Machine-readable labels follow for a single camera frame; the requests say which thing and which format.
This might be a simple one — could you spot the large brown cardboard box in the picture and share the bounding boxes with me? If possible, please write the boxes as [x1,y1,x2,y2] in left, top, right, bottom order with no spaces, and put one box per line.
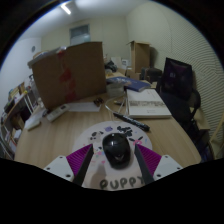
[31,41,108,111]

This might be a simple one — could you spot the black office chair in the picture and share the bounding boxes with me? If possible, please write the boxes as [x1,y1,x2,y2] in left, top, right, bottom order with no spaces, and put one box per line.
[156,57,203,134]

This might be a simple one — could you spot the ceiling tube light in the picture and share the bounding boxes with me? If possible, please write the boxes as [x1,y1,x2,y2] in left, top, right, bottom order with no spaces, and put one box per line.
[59,2,72,16]

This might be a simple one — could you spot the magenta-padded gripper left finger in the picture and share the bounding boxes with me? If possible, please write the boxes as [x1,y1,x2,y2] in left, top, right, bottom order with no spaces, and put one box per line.
[43,143,95,187]

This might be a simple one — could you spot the black computer mouse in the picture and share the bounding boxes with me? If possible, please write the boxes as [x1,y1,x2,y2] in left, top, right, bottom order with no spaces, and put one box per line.
[101,132,132,169]

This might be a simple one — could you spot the blue book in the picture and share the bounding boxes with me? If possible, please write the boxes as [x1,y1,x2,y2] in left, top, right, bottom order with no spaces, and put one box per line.
[106,75,152,93]

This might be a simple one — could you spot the grey door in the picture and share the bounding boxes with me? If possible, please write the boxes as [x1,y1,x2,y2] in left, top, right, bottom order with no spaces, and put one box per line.
[69,23,92,46]

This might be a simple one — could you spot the low bookshelf with books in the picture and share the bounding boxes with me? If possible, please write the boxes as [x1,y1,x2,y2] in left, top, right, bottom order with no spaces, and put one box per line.
[0,123,21,158]

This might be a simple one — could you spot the wooden wall desk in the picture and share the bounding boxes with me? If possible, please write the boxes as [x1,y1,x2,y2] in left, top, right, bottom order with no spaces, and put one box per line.
[3,89,34,114]

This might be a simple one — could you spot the white book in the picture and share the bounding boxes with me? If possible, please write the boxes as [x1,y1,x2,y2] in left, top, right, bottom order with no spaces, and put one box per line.
[125,88,173,120]

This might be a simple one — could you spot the plain white paper sheet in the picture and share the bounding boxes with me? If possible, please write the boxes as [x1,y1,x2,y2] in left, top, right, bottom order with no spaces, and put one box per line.
[66,101,102,113]

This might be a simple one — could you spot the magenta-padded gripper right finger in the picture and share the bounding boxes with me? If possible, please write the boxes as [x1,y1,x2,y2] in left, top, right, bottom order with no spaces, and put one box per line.
[133,143,184,185]

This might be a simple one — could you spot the tall open cardboard box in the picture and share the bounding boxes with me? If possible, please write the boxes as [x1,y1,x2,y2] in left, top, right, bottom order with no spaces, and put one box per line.
[128,40,152,74]

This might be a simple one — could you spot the white cable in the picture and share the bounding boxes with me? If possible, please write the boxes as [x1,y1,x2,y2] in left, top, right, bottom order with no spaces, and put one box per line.
[104,96,129,118]

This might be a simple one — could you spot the round printed white mouse pad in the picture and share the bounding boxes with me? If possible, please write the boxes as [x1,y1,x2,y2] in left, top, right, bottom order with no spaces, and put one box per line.
[71,120,154,191]

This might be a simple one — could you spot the black marker pen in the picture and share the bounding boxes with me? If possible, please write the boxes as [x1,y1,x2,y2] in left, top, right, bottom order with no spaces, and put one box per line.
[112,112,151,132]

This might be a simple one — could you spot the wide white remote control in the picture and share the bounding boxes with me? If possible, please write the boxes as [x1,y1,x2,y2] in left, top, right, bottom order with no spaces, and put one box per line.
[45,103,70,123]

